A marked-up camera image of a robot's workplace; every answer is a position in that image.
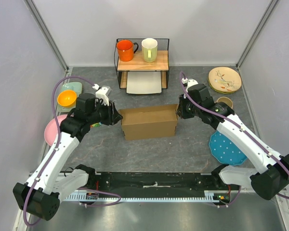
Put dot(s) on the beige ceramic mug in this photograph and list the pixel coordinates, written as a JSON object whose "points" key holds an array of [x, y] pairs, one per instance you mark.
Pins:
{"points": [[225, 100]]}

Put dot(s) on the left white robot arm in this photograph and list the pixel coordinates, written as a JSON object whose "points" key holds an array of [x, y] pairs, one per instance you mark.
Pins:
{"points": [[42, 194]]}

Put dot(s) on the black wire wooden shelf rack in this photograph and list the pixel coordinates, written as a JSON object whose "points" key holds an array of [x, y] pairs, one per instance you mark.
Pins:
{"points": [[138, 64]]}

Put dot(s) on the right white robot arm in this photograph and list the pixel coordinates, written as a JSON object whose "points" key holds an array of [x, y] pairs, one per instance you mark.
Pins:
{"points": [[270, 173]]}

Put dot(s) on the floral beige plate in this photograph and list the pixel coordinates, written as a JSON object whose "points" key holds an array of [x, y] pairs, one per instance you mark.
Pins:
{"points": [[224, 80]]}

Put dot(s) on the brown cardboard box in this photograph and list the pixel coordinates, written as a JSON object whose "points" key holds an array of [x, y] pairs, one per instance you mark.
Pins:
{"points": [[149, 122]]}

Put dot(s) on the white tray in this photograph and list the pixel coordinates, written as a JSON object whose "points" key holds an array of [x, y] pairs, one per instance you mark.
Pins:
{"points": [[145, 82]]}

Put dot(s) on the orange bowl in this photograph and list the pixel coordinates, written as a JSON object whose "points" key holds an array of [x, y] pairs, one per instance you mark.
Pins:
{"points": [[67, 98]]}

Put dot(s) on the orange flower toy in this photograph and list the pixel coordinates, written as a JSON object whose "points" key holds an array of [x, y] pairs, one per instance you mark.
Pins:
{"points": [[96, 125]]}

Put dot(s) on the orange mug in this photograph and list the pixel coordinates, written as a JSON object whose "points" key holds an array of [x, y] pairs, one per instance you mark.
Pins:
{"points": [[126, 50]]}

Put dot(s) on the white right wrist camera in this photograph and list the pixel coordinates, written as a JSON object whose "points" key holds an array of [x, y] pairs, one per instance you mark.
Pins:
{"points": [[188, 83]]}

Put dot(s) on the white cable duct rail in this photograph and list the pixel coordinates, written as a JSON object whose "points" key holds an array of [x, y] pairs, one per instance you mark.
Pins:
{"points": [[88, 197]]}

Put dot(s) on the pale green mug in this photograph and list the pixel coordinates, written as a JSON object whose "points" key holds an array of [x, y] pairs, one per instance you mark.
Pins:
{"points": [[149, 49]]}

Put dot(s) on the light green rectangular plate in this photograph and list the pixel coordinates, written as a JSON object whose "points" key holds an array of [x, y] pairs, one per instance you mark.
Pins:
{"points": [[75, 86]]}

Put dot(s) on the blue dotted plate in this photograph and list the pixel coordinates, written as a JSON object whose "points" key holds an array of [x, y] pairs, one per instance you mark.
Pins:
{"points": [[225, 151]]}

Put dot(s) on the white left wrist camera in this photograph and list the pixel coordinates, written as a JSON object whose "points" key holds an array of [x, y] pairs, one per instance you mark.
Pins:
{"points": [[102, 93]]}

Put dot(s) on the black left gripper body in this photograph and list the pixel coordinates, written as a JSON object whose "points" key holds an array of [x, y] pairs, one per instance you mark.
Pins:
{"points": [[102, 113]]}

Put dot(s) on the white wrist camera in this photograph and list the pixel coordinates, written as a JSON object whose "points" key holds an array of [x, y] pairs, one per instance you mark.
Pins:
{"points": [[188, 83], [102, 93]]}

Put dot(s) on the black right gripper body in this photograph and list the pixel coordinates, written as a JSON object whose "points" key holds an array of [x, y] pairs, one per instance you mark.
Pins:
{"points": [[187, 109]]}

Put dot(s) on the pink plate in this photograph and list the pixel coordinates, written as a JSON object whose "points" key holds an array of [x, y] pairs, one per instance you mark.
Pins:
{"points": [[50, 132]]}

